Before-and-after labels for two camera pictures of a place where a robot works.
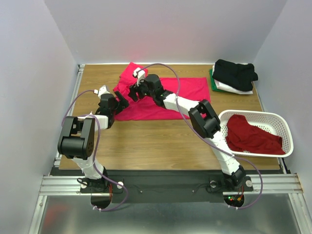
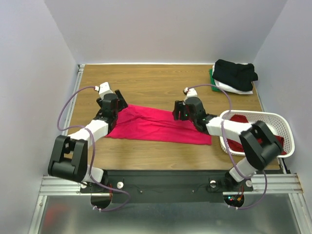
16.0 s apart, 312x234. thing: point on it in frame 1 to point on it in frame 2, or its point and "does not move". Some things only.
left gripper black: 120,100 does not move
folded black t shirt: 240,76 does not move
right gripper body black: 136,90 to 182,110
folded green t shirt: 213,85 does not move
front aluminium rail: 282,184 does not move
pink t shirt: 144,110 to 142,123
